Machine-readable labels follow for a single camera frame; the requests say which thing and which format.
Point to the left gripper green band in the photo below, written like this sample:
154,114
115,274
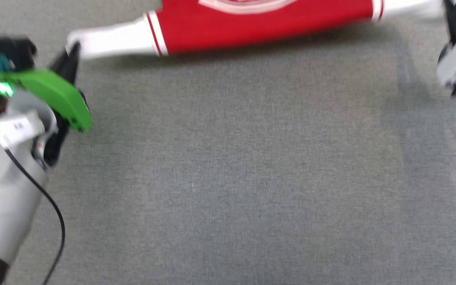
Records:
54,95

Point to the red and white shirt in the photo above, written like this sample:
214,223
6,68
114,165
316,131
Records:
251,27

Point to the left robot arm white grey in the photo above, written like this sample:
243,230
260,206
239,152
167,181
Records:
2,198

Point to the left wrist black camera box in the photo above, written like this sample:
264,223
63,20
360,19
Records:
12,49

